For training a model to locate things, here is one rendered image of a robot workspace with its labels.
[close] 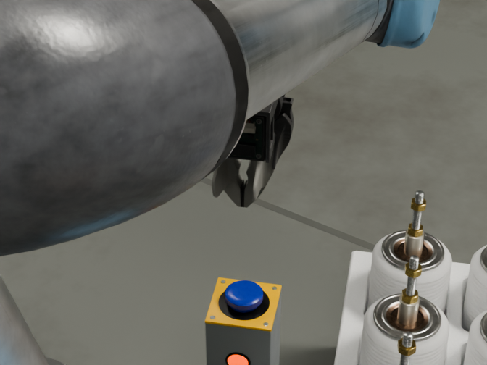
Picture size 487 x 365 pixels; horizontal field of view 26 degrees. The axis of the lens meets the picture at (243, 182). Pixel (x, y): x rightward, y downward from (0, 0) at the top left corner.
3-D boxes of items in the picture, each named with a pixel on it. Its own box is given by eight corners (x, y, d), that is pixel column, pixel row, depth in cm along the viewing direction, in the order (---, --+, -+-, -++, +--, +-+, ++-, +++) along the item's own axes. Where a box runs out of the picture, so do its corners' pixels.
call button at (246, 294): (259, 321, 109) (259, 306, 108) (221, 316, 110) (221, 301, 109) (265, 295, 113) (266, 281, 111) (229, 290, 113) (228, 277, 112)
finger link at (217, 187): (201, 231, 99) (198, 150, 94) (214, 194, 104) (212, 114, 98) (233, 235, 99) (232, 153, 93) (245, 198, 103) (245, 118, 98)
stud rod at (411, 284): (406, 313, 117) (413, 261, 112) (401, 307, 118) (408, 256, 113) (414, 310, 117) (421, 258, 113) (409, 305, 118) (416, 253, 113)
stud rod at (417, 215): (417, 245, 126) (424, 195, 122) (409, 244, 126) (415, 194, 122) (418, 240, 127) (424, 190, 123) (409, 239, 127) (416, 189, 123)
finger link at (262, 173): (233, 235, 99) (232, 153, 93) (245, 198, 103) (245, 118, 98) (267, 239, 98) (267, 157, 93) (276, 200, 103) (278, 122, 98)
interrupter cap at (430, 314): (396, 353, 114) (396, 347, 114) (360, 309, 120) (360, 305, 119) (454, 331, 117) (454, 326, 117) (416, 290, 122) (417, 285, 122)
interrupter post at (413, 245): (422, 261, 127) (424, 240, 125) (401, 258, 127) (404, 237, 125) (422, 248, 129) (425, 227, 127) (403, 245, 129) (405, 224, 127)
